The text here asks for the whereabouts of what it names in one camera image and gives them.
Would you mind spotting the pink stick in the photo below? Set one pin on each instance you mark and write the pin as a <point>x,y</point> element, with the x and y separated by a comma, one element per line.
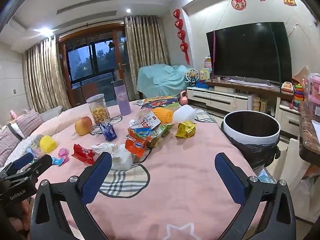
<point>214,55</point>

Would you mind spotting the black flat television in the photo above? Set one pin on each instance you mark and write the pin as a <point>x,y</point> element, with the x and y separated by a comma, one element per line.
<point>250,52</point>

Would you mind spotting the cardboard box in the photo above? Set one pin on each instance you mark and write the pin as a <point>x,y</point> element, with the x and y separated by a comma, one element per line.
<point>301,76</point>

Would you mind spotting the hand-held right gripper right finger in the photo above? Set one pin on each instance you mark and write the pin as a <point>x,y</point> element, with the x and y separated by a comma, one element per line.
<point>230,177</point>

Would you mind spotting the colourful picture book box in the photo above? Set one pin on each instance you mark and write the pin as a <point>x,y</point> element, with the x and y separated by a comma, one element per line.
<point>157,103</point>

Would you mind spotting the light blue packet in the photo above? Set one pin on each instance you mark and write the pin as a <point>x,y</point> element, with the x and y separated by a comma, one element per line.
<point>266,178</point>

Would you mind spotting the striped cushion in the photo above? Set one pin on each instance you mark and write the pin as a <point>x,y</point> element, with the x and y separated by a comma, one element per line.
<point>8,145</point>
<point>28,123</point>

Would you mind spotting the white bin with black bag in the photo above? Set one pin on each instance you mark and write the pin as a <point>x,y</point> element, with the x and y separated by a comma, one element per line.
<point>250,137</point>

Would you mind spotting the red yellow apple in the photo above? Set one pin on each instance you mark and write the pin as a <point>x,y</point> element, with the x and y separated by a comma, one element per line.
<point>83,126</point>

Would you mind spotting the white chair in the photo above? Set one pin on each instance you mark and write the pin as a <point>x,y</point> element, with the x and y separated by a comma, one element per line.
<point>296,165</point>

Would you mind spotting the clear jar of snacks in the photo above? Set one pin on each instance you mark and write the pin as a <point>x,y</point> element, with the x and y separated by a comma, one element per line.
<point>98,112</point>

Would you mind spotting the toy cash register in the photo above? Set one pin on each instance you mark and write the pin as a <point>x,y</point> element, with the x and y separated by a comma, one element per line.
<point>287,87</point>

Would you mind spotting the crumpled white tissue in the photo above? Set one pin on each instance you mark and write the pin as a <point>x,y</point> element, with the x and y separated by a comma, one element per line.
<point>122,158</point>

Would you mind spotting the yellow stacked toy cups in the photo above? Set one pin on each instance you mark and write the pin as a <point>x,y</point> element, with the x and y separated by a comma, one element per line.
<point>256,103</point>

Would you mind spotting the orange blue snack wrapper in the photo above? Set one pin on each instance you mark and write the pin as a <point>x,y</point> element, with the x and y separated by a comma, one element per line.
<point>140,132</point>

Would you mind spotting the green milk carton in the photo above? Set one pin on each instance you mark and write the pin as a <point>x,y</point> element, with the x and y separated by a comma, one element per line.
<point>160,132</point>

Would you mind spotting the round red wall decal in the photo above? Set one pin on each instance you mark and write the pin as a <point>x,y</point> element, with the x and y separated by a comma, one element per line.
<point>238,3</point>

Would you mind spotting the pink toy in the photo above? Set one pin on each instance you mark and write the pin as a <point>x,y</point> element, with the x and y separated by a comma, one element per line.
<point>63,153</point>

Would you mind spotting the small blue wrapper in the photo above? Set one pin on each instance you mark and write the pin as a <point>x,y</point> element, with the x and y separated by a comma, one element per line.
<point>57,161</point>

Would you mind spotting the white red milk carton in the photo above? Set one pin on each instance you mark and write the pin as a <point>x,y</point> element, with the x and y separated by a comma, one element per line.
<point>147,120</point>

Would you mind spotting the purple drink bottle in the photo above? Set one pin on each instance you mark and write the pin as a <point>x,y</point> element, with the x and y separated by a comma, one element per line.
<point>122,100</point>

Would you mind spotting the teal covered armchair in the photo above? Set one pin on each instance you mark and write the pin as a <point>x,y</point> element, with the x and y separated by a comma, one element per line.
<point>160,77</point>

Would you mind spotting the red snack wrapper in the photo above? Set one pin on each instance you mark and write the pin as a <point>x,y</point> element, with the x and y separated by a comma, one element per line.
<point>83,152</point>

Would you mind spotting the gold foil wrapper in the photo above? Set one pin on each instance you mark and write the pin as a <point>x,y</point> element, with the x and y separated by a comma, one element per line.
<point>185,130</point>

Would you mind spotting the colourful toy house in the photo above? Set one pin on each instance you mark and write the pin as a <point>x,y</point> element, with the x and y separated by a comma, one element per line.
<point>205,75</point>

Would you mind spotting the pink kettlebell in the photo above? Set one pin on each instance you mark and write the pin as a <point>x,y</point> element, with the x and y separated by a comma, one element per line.
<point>184,98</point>

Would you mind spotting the blue plastic wrapper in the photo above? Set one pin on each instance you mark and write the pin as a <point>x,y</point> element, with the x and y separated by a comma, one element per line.
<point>108,132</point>

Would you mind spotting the white foam fruit net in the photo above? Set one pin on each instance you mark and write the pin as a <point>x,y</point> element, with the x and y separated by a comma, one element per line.
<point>183,113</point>

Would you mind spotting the orange foam fruit net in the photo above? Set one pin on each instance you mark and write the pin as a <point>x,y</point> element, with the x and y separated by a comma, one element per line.
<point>162,115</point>

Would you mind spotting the person's left forearm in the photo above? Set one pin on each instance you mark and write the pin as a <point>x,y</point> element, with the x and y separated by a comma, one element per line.
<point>24,225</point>

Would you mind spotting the pile of toy boxes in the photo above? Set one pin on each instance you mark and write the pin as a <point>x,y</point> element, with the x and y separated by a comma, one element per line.
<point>313,90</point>

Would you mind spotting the beige patterned curtain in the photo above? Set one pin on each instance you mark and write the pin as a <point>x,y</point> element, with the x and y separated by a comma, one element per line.
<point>42,80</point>
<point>145,45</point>

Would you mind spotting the marble side table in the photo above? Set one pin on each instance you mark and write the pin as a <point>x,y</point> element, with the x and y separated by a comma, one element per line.
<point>307,140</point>

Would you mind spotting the toy ferris wheel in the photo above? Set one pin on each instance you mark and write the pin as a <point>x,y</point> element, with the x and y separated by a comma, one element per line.
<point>192,75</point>

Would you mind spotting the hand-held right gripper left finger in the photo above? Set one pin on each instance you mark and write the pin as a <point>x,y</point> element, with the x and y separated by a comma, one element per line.
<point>97,177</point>

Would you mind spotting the pink printed blanket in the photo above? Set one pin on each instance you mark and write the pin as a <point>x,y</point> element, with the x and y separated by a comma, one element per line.
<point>175,180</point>

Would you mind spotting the wooden glass balcony door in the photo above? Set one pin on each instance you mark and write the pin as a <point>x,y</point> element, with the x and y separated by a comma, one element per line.
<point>100,55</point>

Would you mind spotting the yellow foam fruit net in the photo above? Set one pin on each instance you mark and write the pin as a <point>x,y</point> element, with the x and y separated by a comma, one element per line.
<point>48,143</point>

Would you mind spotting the white television cabinet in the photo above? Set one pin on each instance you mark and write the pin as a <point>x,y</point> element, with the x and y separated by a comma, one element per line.
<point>215,100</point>

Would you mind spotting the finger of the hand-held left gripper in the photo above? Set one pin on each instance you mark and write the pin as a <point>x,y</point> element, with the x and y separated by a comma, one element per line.
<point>22,160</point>
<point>41,163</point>

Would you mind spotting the grey sofa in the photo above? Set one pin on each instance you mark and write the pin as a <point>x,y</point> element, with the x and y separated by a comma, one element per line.
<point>50,113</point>

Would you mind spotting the person's left hand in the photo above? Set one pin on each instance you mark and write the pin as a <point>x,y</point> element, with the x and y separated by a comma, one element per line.
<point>23,208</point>

